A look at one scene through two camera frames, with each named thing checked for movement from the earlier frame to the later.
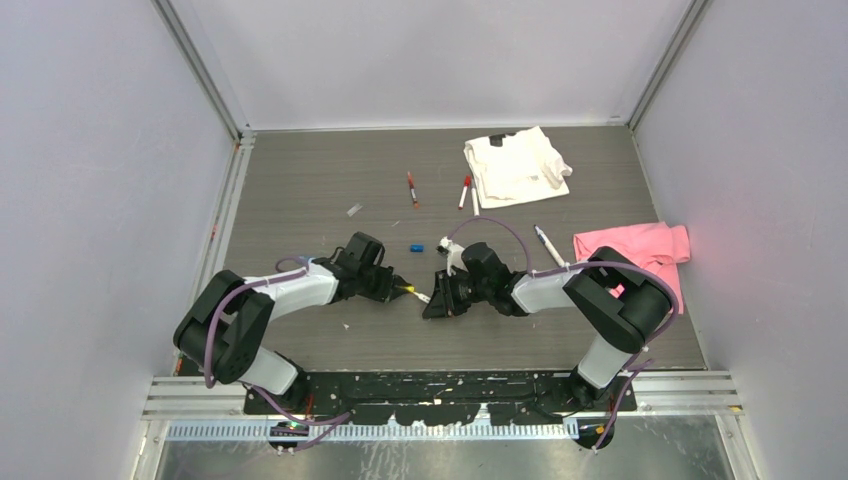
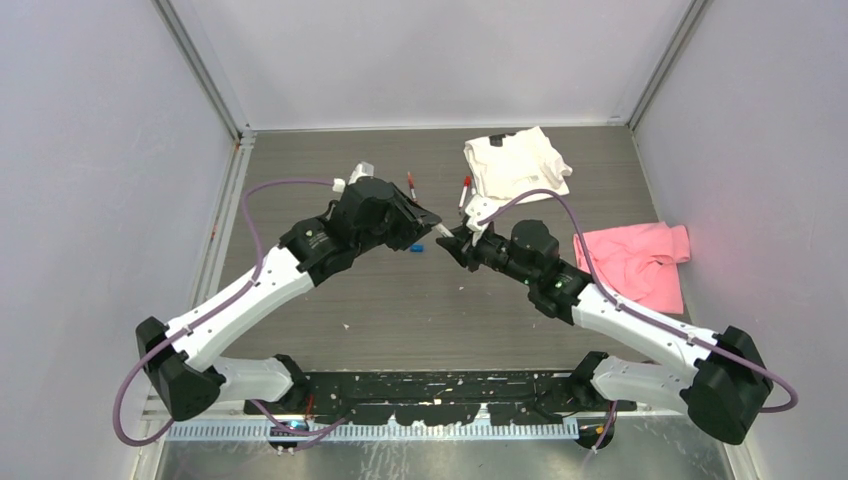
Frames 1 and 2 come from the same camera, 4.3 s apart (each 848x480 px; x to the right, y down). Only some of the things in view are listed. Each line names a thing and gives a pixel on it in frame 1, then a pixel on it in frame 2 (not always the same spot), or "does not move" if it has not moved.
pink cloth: x=658 y=247 does not move
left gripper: x=391 y=285 to x=425 y=219
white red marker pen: x=463 y=197 does not move
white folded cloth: x=525 y=168 does not move
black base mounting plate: x=514 y=398 does not move
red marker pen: x=413 y=190 does not move
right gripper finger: x=438 y=305 to x=458 y=247
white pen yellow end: x=423 y=297 to x=443 y=230
